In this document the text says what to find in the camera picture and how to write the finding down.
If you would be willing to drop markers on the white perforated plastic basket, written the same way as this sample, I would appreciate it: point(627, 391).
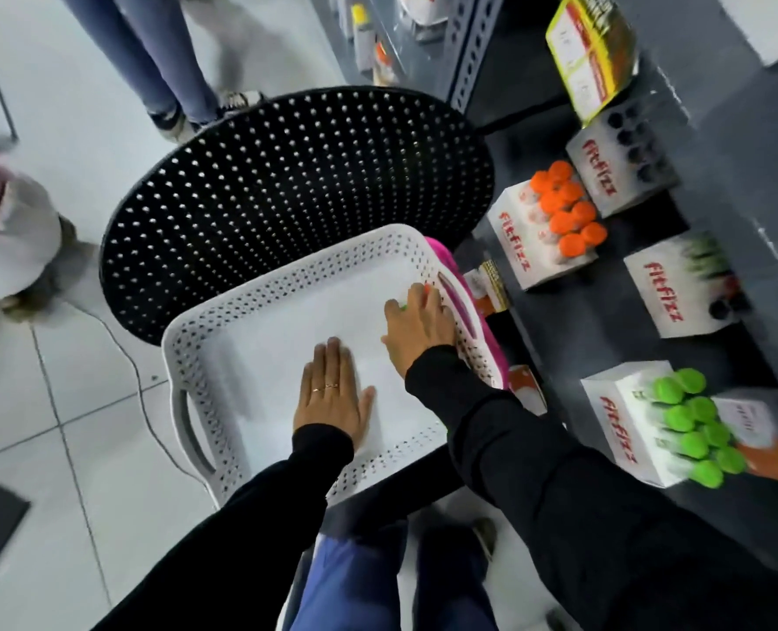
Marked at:
point(277, 361)

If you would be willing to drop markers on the person's blue trousers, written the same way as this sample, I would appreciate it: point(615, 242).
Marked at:
point(349, 584)

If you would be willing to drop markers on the black perforated plastic chair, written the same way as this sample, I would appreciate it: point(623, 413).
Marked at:
point(283, 183)

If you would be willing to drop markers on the person's left forearm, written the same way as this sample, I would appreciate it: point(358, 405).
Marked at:
point(251, 538)

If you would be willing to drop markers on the white cap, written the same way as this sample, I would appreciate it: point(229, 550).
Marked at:
point(14, 249)

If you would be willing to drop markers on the grey slotted metal rack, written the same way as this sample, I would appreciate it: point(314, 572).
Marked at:
point(471, 52)

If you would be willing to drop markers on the person's left hand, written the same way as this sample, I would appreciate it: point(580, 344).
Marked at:
point(333, 400)

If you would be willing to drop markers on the pink plastic basket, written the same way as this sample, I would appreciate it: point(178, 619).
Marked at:
point(443, 252)

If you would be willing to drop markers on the person's right hand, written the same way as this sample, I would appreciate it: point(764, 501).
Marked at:
point(422, 325)

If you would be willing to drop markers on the orange and white box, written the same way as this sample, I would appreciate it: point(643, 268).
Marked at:
point(770, 446)

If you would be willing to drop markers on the assorted packaged goods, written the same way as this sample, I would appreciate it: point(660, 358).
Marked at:
point(379, 45)

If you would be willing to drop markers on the cluster of orange-capped tubes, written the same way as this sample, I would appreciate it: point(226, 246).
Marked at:
point(569, 203)

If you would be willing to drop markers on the black and white sneaker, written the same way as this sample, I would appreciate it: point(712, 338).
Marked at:
point(173, 124)
point(243, 101)

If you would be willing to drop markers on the person's right forearm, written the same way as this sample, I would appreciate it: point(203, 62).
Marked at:
point(560, 506)

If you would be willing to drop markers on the cluster of green-capped tubes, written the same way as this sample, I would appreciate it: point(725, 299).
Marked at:
point(694, 420)

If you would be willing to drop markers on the small orange white packet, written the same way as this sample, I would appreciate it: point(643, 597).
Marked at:
point(484, 289)
point(527, 390)

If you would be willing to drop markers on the yellow product box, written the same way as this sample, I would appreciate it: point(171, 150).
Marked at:
point(589, 55)

